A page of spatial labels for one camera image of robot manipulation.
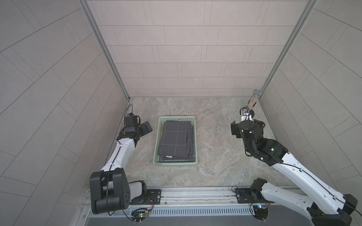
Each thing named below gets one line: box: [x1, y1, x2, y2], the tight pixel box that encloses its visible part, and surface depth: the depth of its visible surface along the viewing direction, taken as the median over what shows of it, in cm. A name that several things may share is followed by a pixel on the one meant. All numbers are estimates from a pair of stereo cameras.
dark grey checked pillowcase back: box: [157, 120, 195, 163], surface depth 85 cm
